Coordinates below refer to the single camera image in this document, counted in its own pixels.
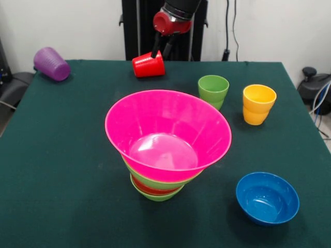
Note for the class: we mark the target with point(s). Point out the yellow cup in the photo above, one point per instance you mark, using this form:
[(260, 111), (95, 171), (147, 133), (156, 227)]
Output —
[(258, 108)]

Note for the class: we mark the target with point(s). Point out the dark green tablecloth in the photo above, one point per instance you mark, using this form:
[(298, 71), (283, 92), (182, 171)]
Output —
[(51, 206)]

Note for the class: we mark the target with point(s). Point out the red cup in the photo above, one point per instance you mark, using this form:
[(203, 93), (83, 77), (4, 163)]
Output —
[(148, 67)]

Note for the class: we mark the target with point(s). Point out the red bowl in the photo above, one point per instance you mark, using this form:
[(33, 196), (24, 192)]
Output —
[(152, 189)]

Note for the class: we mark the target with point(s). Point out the blue bowl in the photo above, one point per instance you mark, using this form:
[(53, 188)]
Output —
[(267, 204)]

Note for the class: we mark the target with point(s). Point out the purple cup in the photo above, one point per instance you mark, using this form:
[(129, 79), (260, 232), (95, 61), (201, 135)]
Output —
[(51, 64)]

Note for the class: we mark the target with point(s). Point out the large green bowl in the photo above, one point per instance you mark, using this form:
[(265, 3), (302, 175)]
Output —
[(160, 184)]

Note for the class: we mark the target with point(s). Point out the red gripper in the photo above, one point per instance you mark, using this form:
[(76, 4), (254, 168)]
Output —
[(170, 25)]

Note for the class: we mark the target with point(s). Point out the large pink bowl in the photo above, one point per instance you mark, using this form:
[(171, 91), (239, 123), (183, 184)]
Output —
[(168, 124)]

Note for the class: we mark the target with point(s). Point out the green cup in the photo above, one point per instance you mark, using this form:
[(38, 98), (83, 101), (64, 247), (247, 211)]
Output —
[(213, 90)]

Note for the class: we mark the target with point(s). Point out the small green bowl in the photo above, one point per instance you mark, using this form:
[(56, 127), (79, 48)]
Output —
[(157, 198)]

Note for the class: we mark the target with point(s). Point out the black wheeled base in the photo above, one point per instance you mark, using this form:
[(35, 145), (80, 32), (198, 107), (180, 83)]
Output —
[(310, 87), (15, 87)]

